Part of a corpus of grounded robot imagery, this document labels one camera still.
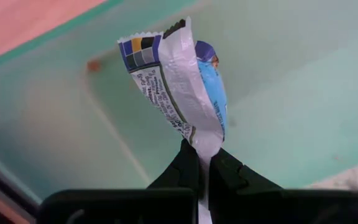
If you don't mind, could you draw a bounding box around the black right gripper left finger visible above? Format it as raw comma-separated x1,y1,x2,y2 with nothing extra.
37,139,204,224

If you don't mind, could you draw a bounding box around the green plastic tray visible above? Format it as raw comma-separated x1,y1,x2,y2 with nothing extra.
0,0,358,203

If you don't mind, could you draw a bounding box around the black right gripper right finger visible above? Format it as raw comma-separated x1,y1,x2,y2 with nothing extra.
209,148,358,224

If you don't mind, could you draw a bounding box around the light blue purple granola bar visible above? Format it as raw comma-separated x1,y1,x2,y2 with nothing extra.
117,17,229,224

